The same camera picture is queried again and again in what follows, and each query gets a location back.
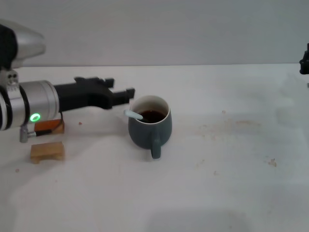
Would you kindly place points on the light wooden block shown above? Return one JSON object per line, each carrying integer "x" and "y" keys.
{"x": 48, "y": 151}

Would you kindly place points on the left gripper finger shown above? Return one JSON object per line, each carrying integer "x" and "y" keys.
{"x": 123, "y": 96}
{"x": 108, "y": 82}

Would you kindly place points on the reddish brown wooden block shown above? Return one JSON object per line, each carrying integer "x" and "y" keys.
{"x": 46, "y": 125}

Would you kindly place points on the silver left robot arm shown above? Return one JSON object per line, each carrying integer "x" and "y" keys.
{"x": 36, "y": 104}

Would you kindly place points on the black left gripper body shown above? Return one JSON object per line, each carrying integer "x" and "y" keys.
{"x": 79, "y": 96}

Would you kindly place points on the dark grey ceramic coffee cup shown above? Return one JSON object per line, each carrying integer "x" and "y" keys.
{"x": 142, "y": 135}

